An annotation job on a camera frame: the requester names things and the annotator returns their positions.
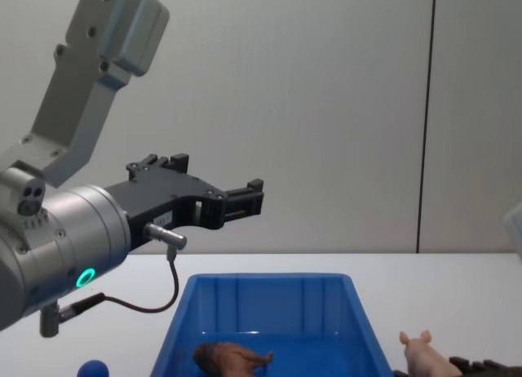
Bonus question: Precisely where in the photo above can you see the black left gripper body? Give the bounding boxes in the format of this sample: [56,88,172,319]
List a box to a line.
[104,171,225,254]

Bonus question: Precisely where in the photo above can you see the blue plastic bin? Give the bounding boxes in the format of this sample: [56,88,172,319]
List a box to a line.
[149,273,396,377]

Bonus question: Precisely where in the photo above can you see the brown toy animal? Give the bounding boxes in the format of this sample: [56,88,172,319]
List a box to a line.
[192,340,275,377]

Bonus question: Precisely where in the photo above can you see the blue ball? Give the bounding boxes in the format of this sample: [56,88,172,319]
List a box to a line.
[77,359,110,377]

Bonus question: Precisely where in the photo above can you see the pink toy pig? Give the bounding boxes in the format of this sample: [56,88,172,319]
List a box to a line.
[398,330,462,377]

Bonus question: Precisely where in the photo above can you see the dark toy crocodile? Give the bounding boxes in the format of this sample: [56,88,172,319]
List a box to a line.
[391,355,522,377]

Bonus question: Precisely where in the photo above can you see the thin dark cable silver plugs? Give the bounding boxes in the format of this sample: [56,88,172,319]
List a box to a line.
[39,223,188,338]

